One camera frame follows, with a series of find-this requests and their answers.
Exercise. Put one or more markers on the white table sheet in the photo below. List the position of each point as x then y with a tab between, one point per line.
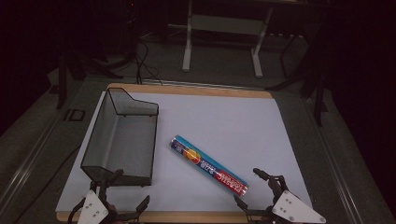
233	124

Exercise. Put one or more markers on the blue and red snack tube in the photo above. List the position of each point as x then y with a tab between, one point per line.
208	165

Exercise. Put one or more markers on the black mesh desk tray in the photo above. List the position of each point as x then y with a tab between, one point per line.
124	140

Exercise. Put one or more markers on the white metal desk frame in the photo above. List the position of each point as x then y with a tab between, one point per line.
224	26

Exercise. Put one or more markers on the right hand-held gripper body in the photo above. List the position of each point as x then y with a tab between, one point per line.
295	210

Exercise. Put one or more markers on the black metal stand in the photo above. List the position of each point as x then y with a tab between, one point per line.
61	81

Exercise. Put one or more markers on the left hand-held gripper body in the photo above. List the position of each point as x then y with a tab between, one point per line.
92	208

